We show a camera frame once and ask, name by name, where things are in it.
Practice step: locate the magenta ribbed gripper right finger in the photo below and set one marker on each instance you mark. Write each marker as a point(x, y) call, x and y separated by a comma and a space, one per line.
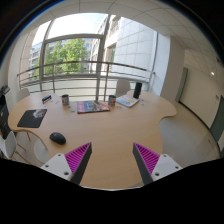
point(153, 166)

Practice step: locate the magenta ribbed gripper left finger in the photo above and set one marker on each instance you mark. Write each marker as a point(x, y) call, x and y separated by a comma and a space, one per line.
point(70, 166)

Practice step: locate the black computer mouse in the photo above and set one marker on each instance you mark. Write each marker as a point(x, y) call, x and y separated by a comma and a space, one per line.
point(57, 138)

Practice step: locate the black mouse pad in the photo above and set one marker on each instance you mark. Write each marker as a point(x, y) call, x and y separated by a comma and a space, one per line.
point(32, 118)

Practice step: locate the colourful magazine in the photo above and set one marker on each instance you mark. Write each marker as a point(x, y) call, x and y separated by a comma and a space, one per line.
point(91, 106)

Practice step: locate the white chair near left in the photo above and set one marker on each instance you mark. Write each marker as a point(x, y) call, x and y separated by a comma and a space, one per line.
point(9, 145)

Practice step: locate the white chair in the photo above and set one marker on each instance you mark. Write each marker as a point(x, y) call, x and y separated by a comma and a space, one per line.
point(123, 86)
point(22, 94)
point(9, 145)

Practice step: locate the left printed mug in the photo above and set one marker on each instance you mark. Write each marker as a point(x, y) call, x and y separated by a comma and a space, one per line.
point(65, 99)

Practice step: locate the printed mug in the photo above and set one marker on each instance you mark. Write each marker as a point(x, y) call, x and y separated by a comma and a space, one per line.
point(65, 99)
point(111, 100)

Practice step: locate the small dark blue box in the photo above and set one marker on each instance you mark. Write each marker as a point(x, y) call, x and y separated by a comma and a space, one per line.
point(46, 98)

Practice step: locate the black monitor at left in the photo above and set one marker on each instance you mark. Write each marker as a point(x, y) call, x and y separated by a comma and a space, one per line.
point(4, 111)

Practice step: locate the right printed mug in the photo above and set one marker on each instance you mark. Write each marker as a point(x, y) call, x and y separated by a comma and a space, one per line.
point(111, 100)

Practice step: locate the black cylindrical speaker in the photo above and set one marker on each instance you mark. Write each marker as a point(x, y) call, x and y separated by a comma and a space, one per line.
point(137, 90)

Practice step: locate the white chair far side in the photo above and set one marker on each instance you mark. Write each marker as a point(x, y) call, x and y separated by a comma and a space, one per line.
point(123, 86)

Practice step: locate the white chair far left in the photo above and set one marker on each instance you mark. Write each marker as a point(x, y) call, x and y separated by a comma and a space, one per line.
point(22, 94)

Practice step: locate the metal balcony railing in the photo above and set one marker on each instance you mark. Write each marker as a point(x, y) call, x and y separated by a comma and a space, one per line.
point(82, 79)

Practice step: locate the grey door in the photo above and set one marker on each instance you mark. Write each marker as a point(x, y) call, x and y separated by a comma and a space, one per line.
point(182, 84)

